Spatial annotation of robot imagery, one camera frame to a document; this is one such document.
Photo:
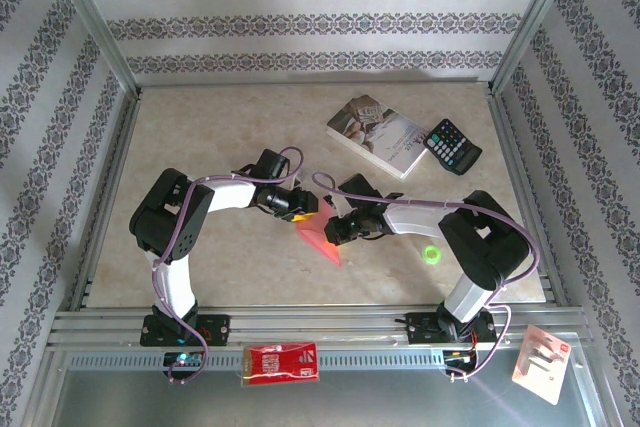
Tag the red translucent plastic sheet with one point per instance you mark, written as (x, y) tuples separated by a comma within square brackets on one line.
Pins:
[(315, 239)]

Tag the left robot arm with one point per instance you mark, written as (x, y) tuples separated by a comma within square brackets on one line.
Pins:
[(170, 217)]

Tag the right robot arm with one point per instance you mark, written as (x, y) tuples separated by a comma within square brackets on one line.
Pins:
[(480, 242)]

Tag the green tape roll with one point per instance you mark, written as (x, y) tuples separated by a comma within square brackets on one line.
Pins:
[(423, 253)]

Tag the white paperback book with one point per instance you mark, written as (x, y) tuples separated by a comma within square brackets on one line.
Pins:
[(370, 127)]

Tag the black calculator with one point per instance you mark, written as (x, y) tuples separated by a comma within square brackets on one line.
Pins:
[(452, 147)]

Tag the red packet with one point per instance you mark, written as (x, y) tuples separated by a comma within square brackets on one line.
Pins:
[(280, 362)]

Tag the small circuit board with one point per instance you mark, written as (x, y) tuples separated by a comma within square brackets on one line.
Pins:
[(182, 359), (457, 358)]

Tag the grey metal tray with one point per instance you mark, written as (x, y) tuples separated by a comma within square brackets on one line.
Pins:
[(350, 402)]

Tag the pink blister pack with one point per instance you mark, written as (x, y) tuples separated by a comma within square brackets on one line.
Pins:
[(540, 367)]

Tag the long aluminium mounting rail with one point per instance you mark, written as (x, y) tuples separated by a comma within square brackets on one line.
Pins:
[(320, 322)]

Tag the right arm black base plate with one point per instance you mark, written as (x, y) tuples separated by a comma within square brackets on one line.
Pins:
[(420, 329)]

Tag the thin aluminium wall rail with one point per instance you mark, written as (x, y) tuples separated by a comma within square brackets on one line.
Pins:
[(300, 82)]

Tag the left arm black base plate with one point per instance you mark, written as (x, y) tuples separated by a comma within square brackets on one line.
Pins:
[(215, 329)]

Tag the aluminium frame side rail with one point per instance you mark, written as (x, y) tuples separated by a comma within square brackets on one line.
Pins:
[(525, 197), (116, 172)]

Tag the aluminium frame post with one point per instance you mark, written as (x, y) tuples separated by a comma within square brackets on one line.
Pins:
[(95, 22), (531, 22)]

